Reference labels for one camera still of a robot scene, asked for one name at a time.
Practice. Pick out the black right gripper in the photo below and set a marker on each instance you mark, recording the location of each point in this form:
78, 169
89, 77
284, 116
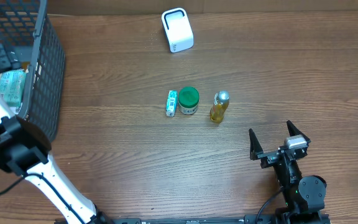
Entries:
276, 153

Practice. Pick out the green lid white jar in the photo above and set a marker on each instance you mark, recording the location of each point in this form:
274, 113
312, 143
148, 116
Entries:
188, 100

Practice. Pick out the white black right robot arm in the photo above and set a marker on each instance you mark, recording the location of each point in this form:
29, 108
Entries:
304, 196

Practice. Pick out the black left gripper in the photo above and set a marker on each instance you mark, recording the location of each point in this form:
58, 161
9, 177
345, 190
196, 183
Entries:
10, 60

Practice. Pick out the teal tissue pack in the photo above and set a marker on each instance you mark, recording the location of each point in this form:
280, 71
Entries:
11, 87

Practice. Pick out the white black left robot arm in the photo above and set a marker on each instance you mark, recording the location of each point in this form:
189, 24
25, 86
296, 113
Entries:
25, 151

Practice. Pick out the white barcode scanner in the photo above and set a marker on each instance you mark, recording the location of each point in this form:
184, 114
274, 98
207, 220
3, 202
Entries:
177, 29

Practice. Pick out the dark grey mesh basket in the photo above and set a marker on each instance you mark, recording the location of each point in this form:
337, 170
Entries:
26, 30

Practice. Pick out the small teal gum pack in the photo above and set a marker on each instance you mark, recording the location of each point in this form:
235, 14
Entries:
171, 104

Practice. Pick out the yellow oil bottle silver cap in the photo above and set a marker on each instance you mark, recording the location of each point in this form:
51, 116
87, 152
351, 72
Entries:
220, 104

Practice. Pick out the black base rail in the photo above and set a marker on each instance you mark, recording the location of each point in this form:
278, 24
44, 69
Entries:
247, 219

